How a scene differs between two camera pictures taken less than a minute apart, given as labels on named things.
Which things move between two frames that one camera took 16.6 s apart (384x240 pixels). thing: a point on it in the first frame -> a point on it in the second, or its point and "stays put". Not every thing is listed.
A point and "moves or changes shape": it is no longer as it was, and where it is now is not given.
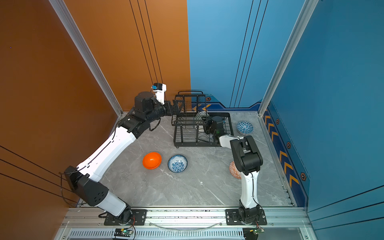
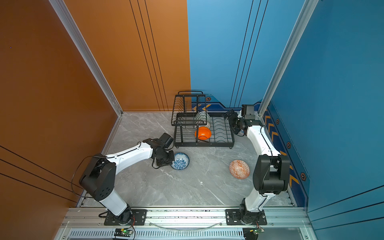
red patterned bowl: [234, 171] stays put
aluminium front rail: [186, 218] stays put
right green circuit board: [251, 233] stays put
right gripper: [210, 120] -> [231, 119]
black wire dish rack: [189, 108] stays put
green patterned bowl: [202, 115] stays put
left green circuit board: [124, 232] stays put
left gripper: [168, 112] -> [161, 163]
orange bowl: [152, 160] moves or changes shape
